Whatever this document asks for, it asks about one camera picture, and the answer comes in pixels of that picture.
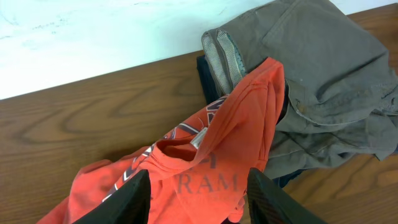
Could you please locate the grey folded shorts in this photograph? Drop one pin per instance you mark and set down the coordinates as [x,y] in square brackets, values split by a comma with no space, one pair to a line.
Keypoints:
[340,93]

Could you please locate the red printed t-shirt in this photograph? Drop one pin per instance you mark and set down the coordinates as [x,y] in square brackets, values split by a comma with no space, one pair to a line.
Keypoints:
[198,171]

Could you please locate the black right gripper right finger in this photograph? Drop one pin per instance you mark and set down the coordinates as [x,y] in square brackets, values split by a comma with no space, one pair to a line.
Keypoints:
[269,204]

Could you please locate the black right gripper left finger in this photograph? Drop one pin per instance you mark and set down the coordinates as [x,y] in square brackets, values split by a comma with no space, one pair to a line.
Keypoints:
[128,205]

